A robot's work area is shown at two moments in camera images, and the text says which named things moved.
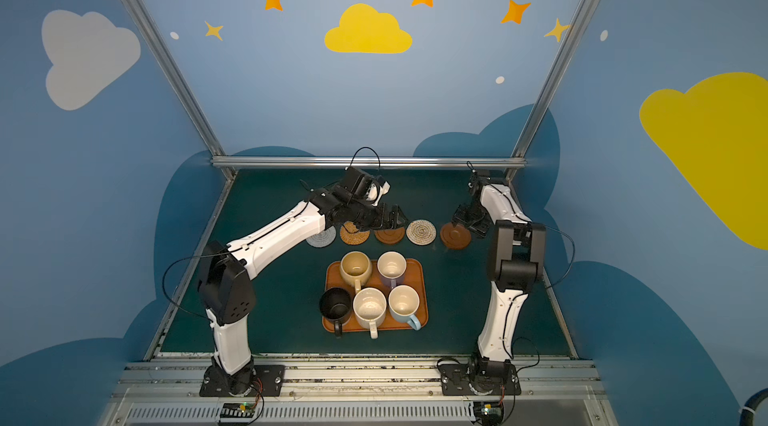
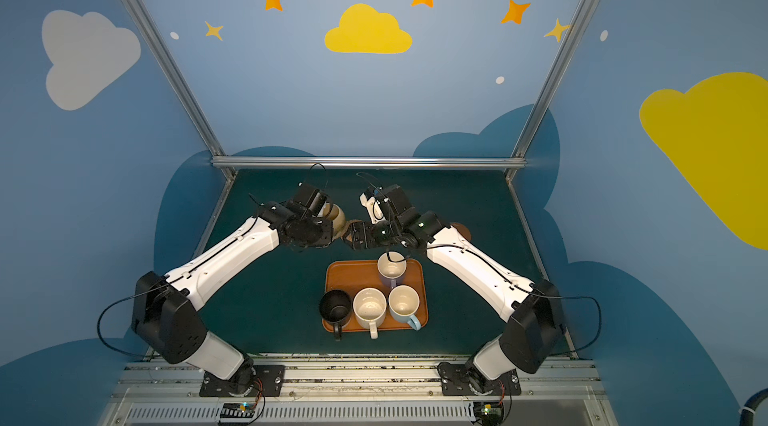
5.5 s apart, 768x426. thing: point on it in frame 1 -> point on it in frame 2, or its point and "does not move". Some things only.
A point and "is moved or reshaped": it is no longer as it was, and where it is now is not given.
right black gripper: [469, 218] -> [368, 234]
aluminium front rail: [553, 393] does not move
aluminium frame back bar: [371, 162] does not move
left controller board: [237, 410] does not move
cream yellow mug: [355, 268] is moved or reshaped
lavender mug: [391, 267] does not move
